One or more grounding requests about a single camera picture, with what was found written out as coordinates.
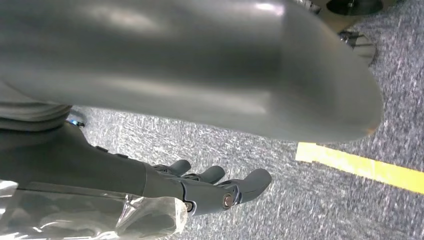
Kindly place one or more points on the yellow floor tape square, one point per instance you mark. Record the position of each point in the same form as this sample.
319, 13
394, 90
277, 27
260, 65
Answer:
364, 167

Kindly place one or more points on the blue steel shelf rack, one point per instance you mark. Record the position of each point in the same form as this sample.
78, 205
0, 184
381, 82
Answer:
76, 123

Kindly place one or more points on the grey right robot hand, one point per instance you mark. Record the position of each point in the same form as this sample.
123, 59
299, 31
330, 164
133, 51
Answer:
198, 66

